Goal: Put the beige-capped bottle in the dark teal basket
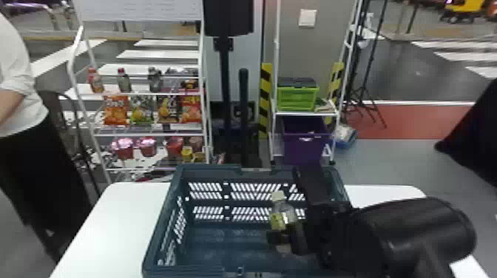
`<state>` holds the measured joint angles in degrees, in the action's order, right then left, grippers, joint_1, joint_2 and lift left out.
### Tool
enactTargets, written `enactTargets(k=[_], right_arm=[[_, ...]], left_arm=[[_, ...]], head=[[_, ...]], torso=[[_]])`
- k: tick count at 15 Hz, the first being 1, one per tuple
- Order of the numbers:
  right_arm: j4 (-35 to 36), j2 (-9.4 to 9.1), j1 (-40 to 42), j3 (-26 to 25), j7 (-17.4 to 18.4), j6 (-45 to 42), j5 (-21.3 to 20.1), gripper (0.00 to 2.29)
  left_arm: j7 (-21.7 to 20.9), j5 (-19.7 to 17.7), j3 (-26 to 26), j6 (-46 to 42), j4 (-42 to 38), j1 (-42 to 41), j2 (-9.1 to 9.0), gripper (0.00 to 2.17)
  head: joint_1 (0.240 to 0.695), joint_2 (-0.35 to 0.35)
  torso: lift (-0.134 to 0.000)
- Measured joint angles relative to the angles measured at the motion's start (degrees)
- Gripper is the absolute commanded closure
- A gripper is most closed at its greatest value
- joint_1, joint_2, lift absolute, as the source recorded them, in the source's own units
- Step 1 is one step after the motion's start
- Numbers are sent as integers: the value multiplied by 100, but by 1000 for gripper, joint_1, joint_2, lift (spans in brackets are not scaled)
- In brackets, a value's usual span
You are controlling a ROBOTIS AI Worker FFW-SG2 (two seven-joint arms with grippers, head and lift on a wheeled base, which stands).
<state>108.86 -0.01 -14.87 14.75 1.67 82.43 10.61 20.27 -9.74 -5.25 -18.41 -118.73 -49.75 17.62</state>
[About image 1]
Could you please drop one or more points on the pink noodle cup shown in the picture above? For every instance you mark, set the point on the pink noodle cup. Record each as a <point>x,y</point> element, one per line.
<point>148,146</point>
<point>123,148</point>

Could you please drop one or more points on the yellow can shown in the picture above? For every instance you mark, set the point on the yellow can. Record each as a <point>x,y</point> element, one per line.
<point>187,154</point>

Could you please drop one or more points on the blue basket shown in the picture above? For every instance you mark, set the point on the blue basket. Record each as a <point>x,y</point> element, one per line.
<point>217,240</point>

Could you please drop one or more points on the orange snack packet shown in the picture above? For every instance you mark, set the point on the orange snack packet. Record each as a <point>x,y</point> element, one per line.
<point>115,110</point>

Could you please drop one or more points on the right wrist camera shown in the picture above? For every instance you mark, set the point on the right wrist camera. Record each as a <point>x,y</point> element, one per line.
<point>312,186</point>

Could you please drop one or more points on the yellow black striped post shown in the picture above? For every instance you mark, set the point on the yellow black striped post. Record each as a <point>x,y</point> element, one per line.
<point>265,97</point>
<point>335,83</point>

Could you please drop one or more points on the green snack packet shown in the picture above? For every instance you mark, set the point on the green snack packet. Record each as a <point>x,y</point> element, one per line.
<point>142,112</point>

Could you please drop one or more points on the dark bottle with red cap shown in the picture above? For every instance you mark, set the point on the dark bottle with red cap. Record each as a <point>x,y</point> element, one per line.
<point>124,80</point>

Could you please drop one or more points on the red noodle cup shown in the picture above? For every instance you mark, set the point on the red noodle cup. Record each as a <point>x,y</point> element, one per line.
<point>174,146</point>

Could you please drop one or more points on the clear bottle with yellow label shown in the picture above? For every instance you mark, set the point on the clear bottle with yellow label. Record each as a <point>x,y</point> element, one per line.
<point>282,213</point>

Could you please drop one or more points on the black tripod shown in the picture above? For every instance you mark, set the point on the black tripod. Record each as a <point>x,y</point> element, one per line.
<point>365,77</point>

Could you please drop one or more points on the red snack packet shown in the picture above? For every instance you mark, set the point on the red snack packet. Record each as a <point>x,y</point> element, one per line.
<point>191,110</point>

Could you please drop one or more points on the green crate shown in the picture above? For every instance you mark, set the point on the green crate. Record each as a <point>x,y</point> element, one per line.
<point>297,97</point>

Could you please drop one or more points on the yellow snack packet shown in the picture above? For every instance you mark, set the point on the yellow snack packet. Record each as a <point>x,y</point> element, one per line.
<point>167,110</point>

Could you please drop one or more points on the white shelf trolley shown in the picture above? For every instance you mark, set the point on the white shelf trolley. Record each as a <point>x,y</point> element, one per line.
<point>303,113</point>

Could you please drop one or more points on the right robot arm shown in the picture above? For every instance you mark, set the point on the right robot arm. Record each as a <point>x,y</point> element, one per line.
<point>407,236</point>

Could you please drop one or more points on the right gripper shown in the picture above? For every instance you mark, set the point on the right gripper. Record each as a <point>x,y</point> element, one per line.
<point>326,229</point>

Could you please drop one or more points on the purple crate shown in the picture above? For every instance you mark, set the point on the purple crate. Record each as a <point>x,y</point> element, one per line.
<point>305,141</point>

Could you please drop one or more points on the person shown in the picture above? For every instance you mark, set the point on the person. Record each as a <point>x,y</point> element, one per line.
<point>27,155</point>

